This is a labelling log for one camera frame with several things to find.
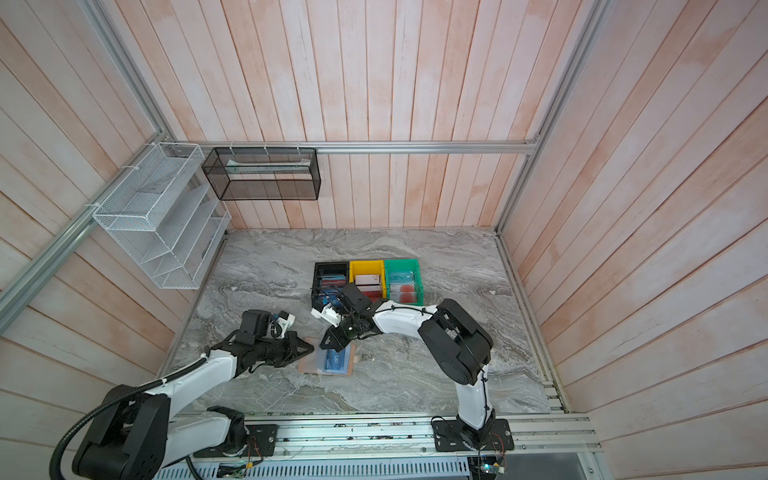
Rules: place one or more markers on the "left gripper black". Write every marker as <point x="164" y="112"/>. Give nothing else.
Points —
<point x="293" y="343"/>

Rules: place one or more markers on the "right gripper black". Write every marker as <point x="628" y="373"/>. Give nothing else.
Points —
<point x="338" y="342"/>

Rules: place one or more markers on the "blue VIP card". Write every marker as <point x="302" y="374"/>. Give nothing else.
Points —
<point x="337" y="363"/>

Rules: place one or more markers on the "tan leather card holder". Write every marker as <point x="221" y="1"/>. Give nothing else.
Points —
<point x="313" y="363"/>

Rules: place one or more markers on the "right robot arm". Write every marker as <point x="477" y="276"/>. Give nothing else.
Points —
<point x="460" y="346"/>

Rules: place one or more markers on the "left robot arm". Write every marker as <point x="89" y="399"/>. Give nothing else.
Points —
<point x="135" y="431"/>

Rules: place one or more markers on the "red and white cards stack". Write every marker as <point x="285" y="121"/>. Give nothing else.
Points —
<point x="370" y="285"/>

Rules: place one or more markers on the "clear cards with red circles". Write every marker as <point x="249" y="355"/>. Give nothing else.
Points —
<point x="403" y="287"/>

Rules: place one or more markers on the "black plastic bin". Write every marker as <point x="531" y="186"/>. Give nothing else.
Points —
<point x="328" y="268"/>

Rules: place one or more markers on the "yellow plastic bin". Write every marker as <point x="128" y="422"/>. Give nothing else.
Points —
<point x="377" y="267"/>

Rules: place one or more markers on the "green plastic bin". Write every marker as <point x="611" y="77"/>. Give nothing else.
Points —
<point x="393" y="265"/>

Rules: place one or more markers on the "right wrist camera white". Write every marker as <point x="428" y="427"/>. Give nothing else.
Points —
<point x="327" y="313"/>

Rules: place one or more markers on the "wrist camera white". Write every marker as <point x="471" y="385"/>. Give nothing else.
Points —
<point x="279" y="324"/>
<point x="327" y="313"/>

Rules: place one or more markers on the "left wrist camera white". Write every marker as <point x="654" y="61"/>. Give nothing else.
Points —
<point x="279" y="324"/>

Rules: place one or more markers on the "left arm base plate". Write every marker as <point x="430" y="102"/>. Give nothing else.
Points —
<point x="244" y="440"/>

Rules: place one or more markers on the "aluminium front rail frame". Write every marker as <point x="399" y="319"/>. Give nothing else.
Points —
<point x="401" y="446"/>

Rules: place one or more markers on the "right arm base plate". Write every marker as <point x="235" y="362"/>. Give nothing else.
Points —
<point x="453" y="435"/>

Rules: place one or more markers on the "black wire mesh basket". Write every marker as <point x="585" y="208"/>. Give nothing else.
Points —
<point x="263" y="173"/>

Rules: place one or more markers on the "white wire mesh shelf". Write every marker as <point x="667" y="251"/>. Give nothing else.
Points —
<point x="167" y="222"/>

